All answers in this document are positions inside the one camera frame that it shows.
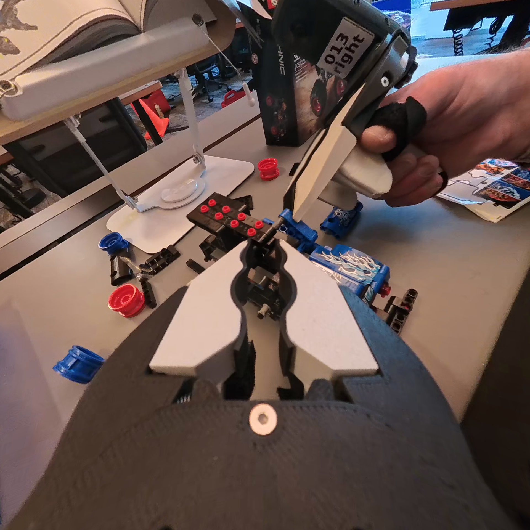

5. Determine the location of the flat black beam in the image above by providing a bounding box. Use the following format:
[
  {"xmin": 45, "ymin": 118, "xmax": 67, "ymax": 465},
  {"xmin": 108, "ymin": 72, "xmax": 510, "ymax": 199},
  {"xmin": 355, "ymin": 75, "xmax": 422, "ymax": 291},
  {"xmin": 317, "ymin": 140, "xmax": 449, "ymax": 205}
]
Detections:
[{"xmin": 139, "ymin": 275, "xmax": 157, "ymax": 309}]

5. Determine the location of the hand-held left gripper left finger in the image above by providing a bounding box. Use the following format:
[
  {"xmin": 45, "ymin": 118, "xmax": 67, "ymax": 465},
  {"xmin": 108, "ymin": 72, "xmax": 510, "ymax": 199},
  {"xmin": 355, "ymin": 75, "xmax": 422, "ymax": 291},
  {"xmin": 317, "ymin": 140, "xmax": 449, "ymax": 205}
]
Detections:
[{"xmin": 149, "ymin": 240, "xmax": 257, "ymax": 400}]

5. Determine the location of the blue printed curved panel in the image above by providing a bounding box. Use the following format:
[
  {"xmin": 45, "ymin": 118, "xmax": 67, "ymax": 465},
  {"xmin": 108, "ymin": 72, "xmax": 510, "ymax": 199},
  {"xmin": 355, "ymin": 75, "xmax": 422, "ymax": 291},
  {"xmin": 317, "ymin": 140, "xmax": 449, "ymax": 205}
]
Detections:
[{"xmin": 320, "ymin": 202, "xmax": 364, "ymax": 237}]

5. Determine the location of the white book stand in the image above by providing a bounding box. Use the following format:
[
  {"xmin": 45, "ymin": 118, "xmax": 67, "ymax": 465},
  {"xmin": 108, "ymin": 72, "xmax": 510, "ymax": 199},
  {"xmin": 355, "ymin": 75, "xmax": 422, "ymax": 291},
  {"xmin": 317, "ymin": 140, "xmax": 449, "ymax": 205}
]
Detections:
[{"xmin": 0, "ymin": 0, "xmax": 255, "ymax": 254}]

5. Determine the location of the orange plastic object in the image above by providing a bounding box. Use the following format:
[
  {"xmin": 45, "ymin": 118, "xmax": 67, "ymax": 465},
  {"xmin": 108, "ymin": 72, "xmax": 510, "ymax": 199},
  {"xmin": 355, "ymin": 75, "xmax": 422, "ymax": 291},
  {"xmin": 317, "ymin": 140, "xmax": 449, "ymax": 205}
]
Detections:
[{"xmin": 139, "ymin": 97, "xmax": 170, "ymax": 139}]

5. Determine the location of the colourful sticker sheet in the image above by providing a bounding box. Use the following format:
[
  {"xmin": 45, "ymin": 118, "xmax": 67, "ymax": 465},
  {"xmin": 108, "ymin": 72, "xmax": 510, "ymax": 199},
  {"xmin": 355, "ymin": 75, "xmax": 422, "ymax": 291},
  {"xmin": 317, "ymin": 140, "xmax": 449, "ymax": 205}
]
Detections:
[{"xmin": 437, "ymin": 158, "xmax": 530, "ymax": 223}]

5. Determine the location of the blue wheel rim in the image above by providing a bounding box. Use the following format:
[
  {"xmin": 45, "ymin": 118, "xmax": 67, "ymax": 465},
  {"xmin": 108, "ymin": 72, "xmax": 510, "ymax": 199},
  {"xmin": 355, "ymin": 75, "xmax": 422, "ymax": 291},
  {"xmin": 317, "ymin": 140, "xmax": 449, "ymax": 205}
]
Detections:
[
  {"xmin": 52, "ymin": 346, "xmax": 105, "ymax": 384},
  {"xmin": 98, "ymin": 233, "xmax": 130, "ymax": 258}
]

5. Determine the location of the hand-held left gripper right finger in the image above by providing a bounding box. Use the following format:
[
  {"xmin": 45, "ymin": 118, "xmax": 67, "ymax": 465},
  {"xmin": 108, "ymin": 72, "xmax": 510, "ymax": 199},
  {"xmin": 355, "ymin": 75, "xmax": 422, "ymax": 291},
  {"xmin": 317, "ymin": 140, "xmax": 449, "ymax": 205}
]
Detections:
[{"xmin": 275, "ymin": 239, "xmax": 379, "ymax": 400}]

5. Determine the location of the black block with red pins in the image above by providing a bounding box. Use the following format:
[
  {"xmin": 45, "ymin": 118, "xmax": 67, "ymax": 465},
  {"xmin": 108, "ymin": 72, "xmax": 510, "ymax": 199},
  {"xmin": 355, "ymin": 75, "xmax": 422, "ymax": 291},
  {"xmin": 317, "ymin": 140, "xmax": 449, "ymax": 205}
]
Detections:
[{"xmin": 186, "ymin": 192, "xmax": 274, "ymax": 245}]

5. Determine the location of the blue angled beam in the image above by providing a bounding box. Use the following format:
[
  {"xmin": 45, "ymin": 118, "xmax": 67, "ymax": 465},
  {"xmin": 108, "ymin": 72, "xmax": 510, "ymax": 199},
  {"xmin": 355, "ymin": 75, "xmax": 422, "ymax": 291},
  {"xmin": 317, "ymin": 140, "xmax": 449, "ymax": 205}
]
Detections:
[{"xmin": 277, "ymin": 209, "xmax": 319, "ymax": 253}]

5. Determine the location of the dark toy set box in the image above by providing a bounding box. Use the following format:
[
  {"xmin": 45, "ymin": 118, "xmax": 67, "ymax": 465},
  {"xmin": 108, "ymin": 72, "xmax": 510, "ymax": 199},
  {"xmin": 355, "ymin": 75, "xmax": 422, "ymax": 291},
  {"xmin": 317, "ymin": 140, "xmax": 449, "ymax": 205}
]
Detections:
[{"xmin": 250, "ymin": 0, "xmax": 361, "ymax": 146}]

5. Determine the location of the black frame piece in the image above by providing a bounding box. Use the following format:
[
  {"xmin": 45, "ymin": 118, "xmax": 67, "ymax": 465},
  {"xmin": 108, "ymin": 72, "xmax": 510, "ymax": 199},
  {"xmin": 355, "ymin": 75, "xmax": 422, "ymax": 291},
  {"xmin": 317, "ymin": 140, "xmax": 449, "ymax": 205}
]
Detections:
[{"xmin": 139, "ymin": 245, "xmax": 181, "ymax": 276}]

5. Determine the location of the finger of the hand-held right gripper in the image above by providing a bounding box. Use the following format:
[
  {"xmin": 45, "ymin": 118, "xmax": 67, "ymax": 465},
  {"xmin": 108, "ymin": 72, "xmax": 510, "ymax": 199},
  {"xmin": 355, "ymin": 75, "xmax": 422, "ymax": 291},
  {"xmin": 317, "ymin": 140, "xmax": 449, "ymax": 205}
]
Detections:
[
  {"xmin": 292, "ymin": 83, "xmax": 367, "ymax": 223},
  {"xmin": 283, "ymin": 124, "xmax": 328, "ymax": 213}
]

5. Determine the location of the grey desk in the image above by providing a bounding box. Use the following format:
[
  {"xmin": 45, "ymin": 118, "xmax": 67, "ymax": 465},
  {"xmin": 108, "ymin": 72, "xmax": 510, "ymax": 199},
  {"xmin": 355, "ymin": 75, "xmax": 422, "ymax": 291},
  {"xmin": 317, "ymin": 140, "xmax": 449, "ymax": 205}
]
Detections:
[{"xmin": 0, "ymin": 56, "xmax": 530, "ymax": 518}]

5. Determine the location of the instruction booklet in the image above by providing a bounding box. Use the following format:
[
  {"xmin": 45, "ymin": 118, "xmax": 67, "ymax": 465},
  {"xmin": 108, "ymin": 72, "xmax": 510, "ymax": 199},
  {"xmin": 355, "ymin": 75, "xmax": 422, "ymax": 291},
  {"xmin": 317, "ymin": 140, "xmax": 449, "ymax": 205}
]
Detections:
[{"xmin": 0, "ymin": 0, "xmax": 216, "ymax": 77}]

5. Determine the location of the person's right hand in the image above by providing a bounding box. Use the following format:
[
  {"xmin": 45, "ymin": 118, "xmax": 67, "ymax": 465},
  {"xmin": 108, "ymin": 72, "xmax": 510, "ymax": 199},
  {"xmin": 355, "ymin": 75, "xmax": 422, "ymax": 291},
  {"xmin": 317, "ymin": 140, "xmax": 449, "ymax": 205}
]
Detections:
[{"xmin": 358, "ymin": 52, "xmax": 530, "ymax": 208}]

